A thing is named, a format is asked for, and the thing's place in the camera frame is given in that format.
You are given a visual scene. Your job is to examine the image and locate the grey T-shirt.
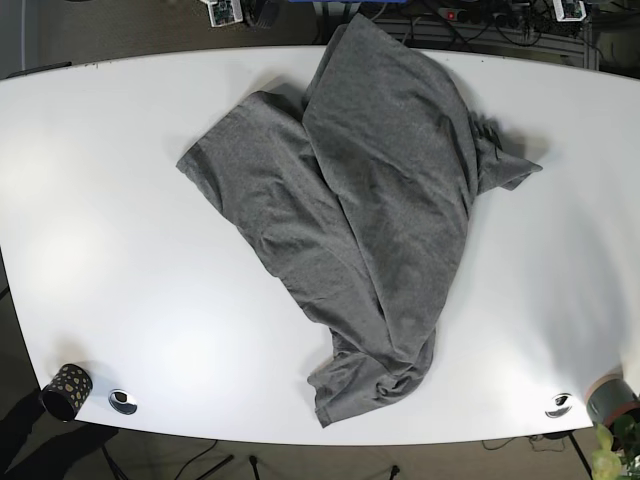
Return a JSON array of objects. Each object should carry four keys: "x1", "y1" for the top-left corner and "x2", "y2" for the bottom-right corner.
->
[{"x1": 177, "y1": 15, "x2": 539, "y2": 426}]

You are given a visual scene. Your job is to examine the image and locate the silver table grommet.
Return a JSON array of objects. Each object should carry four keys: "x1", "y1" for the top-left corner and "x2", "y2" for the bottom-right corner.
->
[
  {"x1": 544, "y1": 393, "x2": 573, "y2": 419},
  {"x1": 108, "y1": 389, "x2": 138, "y2": 415}
]

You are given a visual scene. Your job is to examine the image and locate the green plant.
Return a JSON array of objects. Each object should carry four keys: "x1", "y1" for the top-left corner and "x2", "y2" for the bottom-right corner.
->
[{"x1": 591, "y1": 414, "x2": 639, "y2": 480}]

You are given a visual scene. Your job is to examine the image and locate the left silver table grommet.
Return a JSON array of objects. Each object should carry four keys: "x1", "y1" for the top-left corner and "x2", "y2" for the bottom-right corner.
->
[{"x1": 108, "y1": 389, "x2": 138, "y2": 415}]

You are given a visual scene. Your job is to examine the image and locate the black gold spotted cup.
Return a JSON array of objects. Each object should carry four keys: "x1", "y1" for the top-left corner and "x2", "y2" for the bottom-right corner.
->
[{"x1": 39, "y1": 364, "x2": 93, "y2": 422}]

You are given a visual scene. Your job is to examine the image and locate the grey plant pot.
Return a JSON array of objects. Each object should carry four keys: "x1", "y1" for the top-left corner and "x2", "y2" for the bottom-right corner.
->
[{"x1": 586, "y1": 374, "x2": 639, "y2": 427}]

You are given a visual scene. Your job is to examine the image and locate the right silver table grommet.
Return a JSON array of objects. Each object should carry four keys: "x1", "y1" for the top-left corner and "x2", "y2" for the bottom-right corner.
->
[{"x1": 544, "y1": 393, "x2": 573, "y2": 419}]

